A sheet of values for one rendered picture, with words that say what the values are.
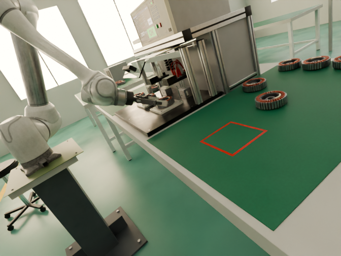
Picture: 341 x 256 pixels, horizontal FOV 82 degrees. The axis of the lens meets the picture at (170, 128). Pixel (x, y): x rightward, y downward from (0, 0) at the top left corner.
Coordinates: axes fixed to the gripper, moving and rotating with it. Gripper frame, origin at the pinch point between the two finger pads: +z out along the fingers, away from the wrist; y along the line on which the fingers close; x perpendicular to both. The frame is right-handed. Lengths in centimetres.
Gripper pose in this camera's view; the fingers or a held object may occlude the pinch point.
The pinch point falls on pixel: (161, 101)
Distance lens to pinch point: 112.0
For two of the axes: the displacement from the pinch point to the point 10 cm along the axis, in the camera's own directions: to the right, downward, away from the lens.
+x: -1.5, 9.6, 2.3
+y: -3.8, -2.7, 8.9
